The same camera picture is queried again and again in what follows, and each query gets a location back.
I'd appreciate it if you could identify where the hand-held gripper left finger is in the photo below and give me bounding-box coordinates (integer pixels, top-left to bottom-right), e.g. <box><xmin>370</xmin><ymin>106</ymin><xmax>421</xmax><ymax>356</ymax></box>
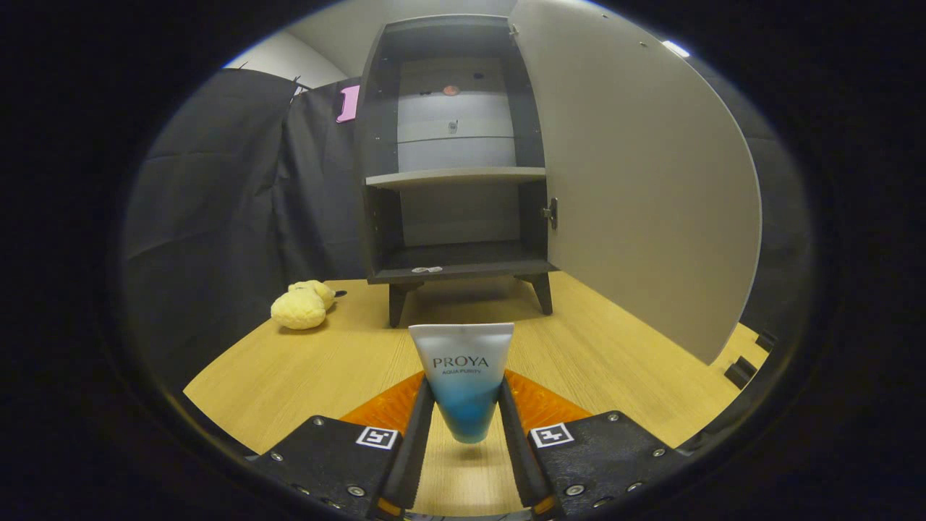
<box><xmin>250</xmin><ymin>370</ymin><xmax>435</xmax><ymax>520</ymax></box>

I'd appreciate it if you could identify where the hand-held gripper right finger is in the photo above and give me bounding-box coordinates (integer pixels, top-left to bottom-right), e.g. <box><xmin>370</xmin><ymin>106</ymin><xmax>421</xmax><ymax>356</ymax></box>
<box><xmin>498</xmin><ymin>369</ymin><xmax>681</xmax><ymax>520</ymax></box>

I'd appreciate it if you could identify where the white and blue tube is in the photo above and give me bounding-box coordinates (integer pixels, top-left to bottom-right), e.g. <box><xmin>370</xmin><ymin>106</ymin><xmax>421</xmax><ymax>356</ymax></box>
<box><xmin>408</xmin><ymin>323</ymin><xmax>516</xmax><ymax>444</ymax></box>

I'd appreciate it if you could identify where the beige cabinet door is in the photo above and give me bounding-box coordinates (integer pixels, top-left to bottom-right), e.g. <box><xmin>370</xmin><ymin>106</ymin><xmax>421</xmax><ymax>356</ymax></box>
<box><xmin>509</xmin><ymin>0</ymin><xmax>763</xmax><ymax>365</ymax></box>

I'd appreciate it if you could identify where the yellow plush toy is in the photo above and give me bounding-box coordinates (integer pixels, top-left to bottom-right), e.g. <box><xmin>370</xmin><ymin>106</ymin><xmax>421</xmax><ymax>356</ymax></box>
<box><xmin>271</xmin><ymin>280</ymin><xmax>336</xmax><ymax>331</ymax></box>

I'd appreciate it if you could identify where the black backdrop cloth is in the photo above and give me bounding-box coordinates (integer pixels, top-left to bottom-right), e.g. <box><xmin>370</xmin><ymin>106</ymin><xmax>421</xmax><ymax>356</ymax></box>
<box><xmin>122</xmin><ymin>56</ymin><xmax>817</xmax><ymax>395</ymax></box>

